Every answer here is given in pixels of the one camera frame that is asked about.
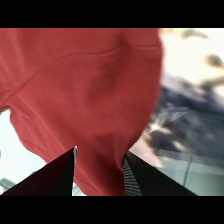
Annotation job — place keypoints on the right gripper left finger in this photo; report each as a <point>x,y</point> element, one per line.
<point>53,178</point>

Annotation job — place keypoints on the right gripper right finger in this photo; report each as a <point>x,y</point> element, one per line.
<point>150,181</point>

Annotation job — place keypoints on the red T-shirt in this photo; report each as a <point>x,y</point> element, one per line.
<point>83,86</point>

